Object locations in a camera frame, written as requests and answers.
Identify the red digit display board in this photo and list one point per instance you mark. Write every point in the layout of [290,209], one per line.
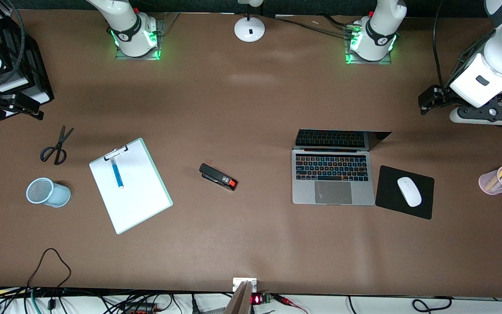
[257,299]

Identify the mint green clipboard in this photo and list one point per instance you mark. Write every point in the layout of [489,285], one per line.
[156,172]

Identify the black mesh desk tray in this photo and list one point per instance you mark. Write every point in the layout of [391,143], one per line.
[469,54]

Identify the yellow pen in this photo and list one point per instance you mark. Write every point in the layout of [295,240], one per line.
[501,171]

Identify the white lamp base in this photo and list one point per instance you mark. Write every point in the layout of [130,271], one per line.
[249,29]

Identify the black letter tray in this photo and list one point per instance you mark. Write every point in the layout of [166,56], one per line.
[37,65]

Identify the light blue mesh pen cup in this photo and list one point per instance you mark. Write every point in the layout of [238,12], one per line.
[59,196]

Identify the white post base plate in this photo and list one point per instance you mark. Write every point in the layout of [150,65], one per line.
[236,282]

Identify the white computer mouse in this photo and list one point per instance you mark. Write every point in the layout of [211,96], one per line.
[409,192]

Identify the black stapler red tip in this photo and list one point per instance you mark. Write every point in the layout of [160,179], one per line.
[216,175]

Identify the white paper sheet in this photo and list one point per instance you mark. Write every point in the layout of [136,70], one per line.
[133,200]

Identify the black orange power strip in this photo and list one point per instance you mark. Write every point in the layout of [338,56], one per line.
[140,308]

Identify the grey laptop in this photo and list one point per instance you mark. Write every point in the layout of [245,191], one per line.
[334,192]

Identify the white paper stack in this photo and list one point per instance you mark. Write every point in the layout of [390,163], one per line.
[13,84]

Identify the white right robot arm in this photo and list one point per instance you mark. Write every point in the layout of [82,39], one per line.
[133,26]

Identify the aluminium profile post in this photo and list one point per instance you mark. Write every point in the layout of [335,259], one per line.
[239,301]

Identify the blue marker white cap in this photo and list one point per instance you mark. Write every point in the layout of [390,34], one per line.
[117,174]

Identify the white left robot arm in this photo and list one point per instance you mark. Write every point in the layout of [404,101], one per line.
[377,35]

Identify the black mouse pad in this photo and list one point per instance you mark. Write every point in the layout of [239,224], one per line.
[386,192]

